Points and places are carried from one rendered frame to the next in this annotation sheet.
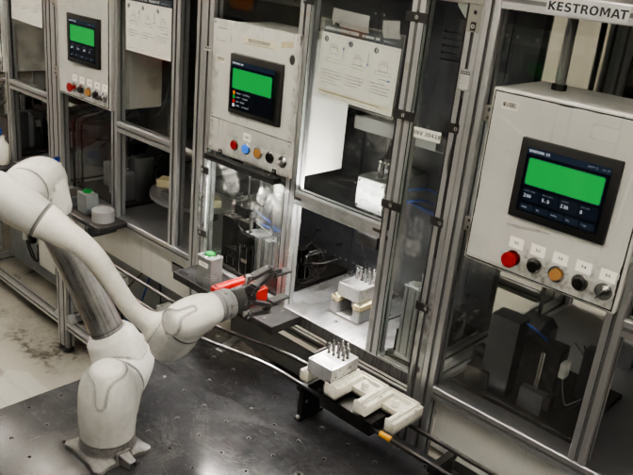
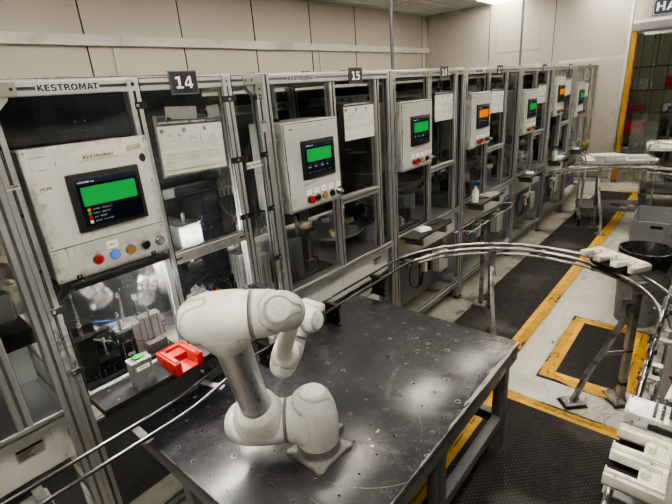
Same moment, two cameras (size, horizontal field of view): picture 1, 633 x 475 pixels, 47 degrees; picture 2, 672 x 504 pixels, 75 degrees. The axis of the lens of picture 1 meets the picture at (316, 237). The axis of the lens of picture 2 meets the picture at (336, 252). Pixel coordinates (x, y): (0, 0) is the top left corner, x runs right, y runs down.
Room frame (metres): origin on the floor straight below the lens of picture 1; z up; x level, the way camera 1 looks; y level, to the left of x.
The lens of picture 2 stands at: (1.60, 1.82, 1.93)
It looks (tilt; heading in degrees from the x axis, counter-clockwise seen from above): 20 degrees down; 271
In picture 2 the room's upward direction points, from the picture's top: 4 degrees counter-clockwise
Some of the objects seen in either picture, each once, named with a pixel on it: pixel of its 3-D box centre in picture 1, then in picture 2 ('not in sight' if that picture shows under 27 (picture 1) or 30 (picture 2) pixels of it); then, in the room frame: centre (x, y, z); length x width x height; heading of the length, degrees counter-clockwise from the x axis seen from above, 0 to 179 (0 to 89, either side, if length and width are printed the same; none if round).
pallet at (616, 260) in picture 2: not in sight; (613, 263); (-0.04, -0.62, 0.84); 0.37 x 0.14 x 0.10; 107
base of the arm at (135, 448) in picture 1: (111, 444); (322, 441); (1.72, 0.52, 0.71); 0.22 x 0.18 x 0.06; 49
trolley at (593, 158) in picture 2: not in sight; (614, 188); (-2.05, -3.82, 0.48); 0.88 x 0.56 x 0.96; 157
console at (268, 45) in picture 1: (275, 94); (91, 203); (2.53, 0.19, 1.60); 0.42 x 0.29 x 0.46; 49
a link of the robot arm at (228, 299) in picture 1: (222, 304); not in sight; (1.84, 0.24, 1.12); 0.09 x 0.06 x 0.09; 49
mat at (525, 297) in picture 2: not in sight; (573, 240); (-1.27, -3.25, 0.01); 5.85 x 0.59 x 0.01; 49
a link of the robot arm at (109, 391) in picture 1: (108, 397); (312, 414); (1.75, 0.54, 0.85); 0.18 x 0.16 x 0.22; 1
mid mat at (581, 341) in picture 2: not in sight; (597, 353); (-0.21, -0.89, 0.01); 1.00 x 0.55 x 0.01; 49
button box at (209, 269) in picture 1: (211, 269); (140, 369); (2.42, 0.37, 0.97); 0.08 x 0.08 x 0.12; 49
